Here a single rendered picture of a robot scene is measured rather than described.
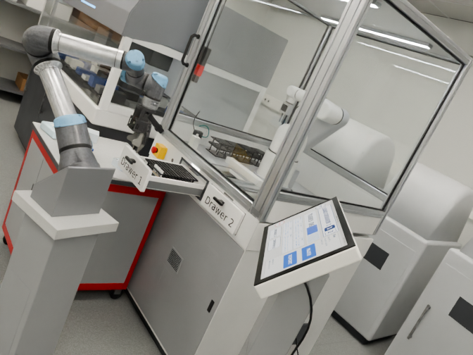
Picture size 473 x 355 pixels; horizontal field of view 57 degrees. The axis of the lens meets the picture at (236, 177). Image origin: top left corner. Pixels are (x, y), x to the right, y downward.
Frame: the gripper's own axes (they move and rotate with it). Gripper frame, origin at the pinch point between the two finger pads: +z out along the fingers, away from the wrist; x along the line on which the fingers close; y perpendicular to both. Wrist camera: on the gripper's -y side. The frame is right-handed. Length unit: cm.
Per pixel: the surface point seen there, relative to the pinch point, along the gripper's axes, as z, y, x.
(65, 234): 23, 37, 41
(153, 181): 9.3, -6.1, 12.8
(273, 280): -4, 3, 103
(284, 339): 22, -21, 101
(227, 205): 5.6, -33.2, 35.1
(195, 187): 8.9, -30.0, 12.5
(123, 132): 17, -33, -82
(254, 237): 10, -37, 55
